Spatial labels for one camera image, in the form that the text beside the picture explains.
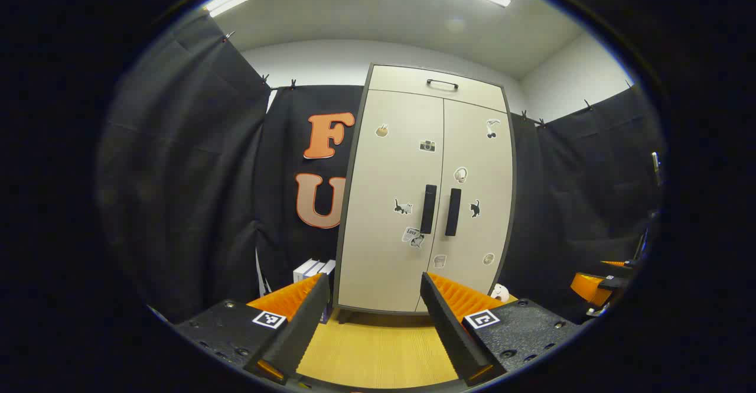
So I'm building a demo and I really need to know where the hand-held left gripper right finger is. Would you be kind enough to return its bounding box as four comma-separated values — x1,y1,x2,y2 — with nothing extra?
419,272,583,388

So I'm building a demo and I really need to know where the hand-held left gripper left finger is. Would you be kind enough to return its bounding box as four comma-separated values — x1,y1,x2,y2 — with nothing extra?
174,272,331,385

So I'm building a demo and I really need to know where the beige cabinet door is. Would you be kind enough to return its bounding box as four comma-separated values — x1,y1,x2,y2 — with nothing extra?
337,89,445,314
416,99,514,314

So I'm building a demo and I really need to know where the beige double-door shoe cabinet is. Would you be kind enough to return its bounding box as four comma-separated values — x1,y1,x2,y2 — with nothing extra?
333,63,517,318

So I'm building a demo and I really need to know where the white book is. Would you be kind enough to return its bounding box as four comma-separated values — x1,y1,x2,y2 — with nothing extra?
294,258,318,284

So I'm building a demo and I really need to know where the dark navy book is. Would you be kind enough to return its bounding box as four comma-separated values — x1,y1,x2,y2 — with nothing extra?
320,259,337,324

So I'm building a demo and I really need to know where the black backdrop cloth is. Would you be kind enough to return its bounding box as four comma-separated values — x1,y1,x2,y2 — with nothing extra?
97,15,668,324

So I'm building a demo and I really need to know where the small ceiling light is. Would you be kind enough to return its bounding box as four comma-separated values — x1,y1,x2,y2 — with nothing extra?
203,0,249,18

